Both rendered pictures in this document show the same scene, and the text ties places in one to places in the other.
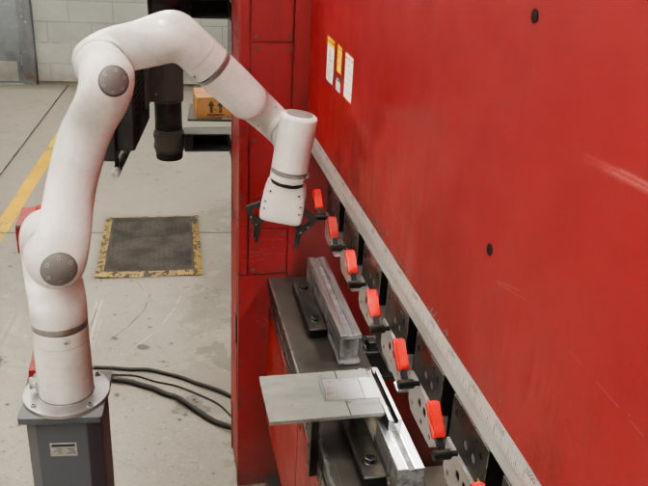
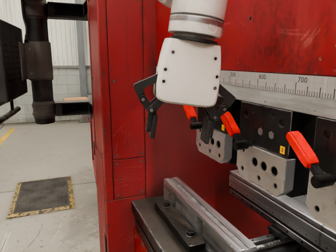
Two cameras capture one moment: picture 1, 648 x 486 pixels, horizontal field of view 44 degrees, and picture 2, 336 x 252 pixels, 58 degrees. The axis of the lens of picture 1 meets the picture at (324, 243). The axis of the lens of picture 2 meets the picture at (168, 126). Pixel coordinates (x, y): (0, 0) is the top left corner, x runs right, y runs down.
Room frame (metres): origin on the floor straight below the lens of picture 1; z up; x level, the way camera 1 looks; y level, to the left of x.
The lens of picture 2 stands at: (1.26, 0.21, 1.43)
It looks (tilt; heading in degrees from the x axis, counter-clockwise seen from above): 12 degrees down; 351
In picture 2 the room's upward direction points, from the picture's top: straight up
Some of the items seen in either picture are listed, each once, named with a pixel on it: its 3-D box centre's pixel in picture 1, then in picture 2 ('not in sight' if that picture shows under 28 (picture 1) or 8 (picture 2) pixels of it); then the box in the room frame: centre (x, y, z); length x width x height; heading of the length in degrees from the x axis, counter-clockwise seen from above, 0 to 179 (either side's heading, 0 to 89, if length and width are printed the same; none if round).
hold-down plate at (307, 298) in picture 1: (309, 309); (177, 223); (2.16, 0.04, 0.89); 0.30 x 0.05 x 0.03; 13
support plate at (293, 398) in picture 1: (319, 395); not in sight; (1.56, -0.01, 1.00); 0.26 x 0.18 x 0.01; 103
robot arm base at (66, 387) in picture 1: (63, 359); not in sight; (1.51, 0.57, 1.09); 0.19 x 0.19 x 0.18
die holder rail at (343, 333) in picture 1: (331, 306); (199, 218); (2.13, -0.03, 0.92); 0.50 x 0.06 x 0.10; 13
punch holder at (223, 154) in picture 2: (346, 220); (223, 125); (2.00, -0.06, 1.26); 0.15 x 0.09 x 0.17; 13
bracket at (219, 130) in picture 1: (219, 150); (82, 111); (2.80, 0.40, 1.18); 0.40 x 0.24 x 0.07; 13
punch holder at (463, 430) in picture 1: (487, 460); not in sight; (1.03, -0.28, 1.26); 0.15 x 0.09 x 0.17; 13
